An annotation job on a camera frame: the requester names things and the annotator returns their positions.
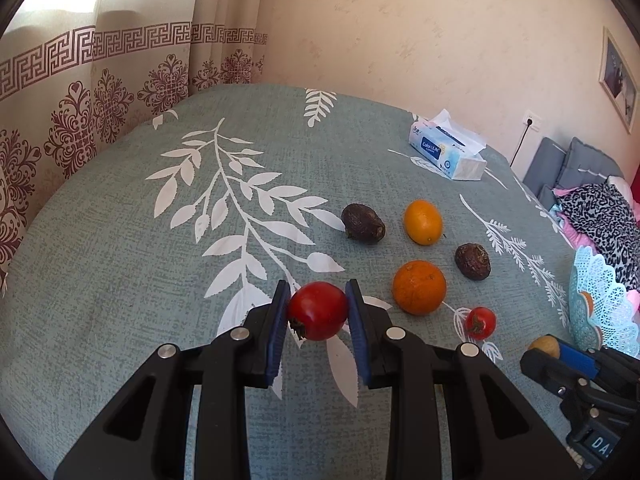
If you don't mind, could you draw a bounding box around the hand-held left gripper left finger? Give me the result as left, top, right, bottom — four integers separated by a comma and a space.
52, 280, 292, 480

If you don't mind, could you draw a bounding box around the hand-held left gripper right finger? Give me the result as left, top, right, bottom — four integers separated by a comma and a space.
344, 279, 591, 480

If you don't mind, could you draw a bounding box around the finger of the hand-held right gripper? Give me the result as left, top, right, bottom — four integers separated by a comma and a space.
556, 336, 640, 391
520, 347, 601, 403

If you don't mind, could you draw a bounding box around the tan brown round fruit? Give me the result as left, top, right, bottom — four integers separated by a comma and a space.
528, 336, 562, 360

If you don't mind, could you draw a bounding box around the large red tomato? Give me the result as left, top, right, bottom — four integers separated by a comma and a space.
286, 281, 349, 343

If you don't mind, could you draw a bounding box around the light blue lattice basket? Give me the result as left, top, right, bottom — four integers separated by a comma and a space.
568, 245, 640, 359

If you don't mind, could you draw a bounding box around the large dimpled orange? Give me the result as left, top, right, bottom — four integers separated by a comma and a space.
392, 260, 447, 316

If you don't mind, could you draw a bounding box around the small red tomato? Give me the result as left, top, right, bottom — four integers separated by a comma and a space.
465, 306, 497, 341

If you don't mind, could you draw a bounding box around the dark brown avocado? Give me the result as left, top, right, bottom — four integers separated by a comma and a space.
454, 243, 492, 281
341, 203, 387, 246

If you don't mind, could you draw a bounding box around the yellow-orange smooth orange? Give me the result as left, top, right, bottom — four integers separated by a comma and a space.
404, 199, 444, 246

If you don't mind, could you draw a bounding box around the leaf print bed sheet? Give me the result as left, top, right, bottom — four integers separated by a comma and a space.
0, 84, 640, 480

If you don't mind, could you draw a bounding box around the leopard print cloth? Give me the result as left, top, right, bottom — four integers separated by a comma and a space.
556, 182, 640, 291

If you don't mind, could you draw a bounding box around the grey cushion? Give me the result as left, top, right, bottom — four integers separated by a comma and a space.
555, 137, 626, 191
522, 137, 568, 198

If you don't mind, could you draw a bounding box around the blue white tissue box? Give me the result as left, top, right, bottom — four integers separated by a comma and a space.
408, 109, 488, 182

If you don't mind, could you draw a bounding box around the beige maroon patterned curtain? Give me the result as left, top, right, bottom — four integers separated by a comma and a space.
0, 0, 271, 301

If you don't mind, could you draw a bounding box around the black power cable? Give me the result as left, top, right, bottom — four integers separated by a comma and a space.
509, 122, 532, 167

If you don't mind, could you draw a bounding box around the framed wall photo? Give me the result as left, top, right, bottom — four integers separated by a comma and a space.
598, 26, 640, 134

